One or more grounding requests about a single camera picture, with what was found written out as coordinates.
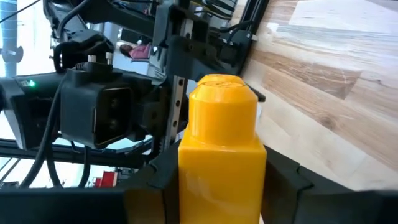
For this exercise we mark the person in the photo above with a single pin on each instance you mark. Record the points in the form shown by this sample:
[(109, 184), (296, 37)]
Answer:
[(140, 52)]

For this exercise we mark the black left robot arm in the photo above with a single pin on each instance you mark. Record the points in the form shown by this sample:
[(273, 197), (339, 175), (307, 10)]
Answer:
[(31, 102)]

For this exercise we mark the red storage rack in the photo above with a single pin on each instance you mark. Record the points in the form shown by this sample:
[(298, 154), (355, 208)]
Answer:
[(109, 179)]

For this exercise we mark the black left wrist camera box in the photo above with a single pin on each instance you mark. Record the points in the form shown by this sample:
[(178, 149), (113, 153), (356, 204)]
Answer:
[(81, 105)]

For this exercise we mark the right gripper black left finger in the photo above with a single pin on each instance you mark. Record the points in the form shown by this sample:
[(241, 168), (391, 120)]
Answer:
[(77, 205)]

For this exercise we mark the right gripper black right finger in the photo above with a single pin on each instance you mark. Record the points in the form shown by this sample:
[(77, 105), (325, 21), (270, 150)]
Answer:
[(326, 205)]

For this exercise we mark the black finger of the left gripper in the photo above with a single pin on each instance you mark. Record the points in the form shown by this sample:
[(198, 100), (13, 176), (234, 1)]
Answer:
[(192, 59), (258, 95)]

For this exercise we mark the small yellow toy block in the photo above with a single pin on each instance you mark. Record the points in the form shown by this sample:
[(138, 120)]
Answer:
[(220, 171)]

